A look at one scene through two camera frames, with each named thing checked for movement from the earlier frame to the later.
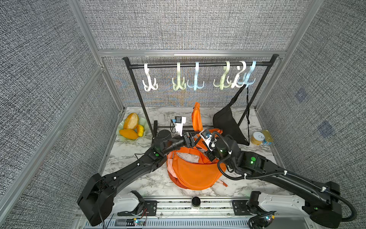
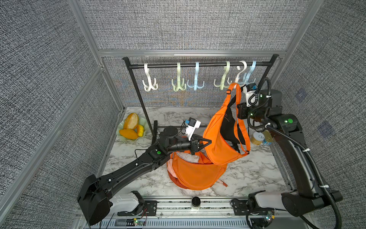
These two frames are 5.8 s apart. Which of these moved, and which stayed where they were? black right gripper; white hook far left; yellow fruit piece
Moved: black right gripper
Stayed: yellow fruit piece; white hook far left
